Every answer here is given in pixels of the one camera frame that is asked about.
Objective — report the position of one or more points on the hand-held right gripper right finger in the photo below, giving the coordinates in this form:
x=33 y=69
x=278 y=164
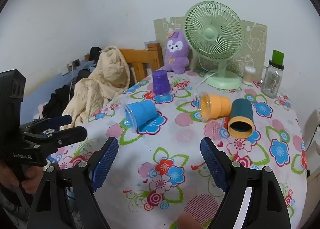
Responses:
x=212 y=162

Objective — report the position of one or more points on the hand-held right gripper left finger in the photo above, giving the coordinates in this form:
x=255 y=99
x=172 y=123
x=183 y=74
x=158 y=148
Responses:
x=106 y=162

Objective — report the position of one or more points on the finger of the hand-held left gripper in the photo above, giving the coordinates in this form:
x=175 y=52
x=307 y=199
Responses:
x=72 y=133
x=58 y=120

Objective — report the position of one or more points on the orange cup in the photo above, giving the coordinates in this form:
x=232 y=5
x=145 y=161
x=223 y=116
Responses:
x=217 y=106

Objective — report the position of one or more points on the dark teal cup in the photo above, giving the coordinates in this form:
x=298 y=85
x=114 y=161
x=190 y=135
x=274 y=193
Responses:
x=242 y=109

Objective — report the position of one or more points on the blue cup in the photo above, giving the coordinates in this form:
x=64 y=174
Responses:
x=142 y=113

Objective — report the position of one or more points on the purple cup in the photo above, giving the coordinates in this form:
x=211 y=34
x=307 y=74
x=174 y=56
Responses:
x=161 y=83

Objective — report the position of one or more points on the person's left hand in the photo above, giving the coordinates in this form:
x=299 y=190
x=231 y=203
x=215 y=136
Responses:
x=31 y=179

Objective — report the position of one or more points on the person's right hand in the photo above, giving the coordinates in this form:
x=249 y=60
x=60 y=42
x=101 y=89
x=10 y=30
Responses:
x=188 y=222

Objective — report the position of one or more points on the dark clothes pile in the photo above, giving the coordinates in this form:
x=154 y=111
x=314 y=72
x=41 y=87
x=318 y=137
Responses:
x=58 y=100

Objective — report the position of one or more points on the beige quilt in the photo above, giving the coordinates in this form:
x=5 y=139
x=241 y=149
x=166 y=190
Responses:
x=100 y=86

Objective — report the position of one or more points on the black bag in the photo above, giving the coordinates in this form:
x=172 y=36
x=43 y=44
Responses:
x=95 y=54

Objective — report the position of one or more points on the cotton swab container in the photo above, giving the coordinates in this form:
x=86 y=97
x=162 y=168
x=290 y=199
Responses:
x=249 y=75

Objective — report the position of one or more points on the glass jar mug green lid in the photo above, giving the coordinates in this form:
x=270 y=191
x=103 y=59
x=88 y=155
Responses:
x=271 y=81

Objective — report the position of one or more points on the purple plush toy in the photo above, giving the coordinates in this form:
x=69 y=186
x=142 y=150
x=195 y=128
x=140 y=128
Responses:
x=176 y=54

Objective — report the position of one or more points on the beige patterned backdrop panel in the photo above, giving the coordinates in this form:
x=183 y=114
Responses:
x=252 y=44

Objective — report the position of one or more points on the green desk fan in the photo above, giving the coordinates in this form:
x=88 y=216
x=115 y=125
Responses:
x=212 y=31

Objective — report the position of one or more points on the wall power outlet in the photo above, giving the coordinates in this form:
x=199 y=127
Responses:
x=74 y=63

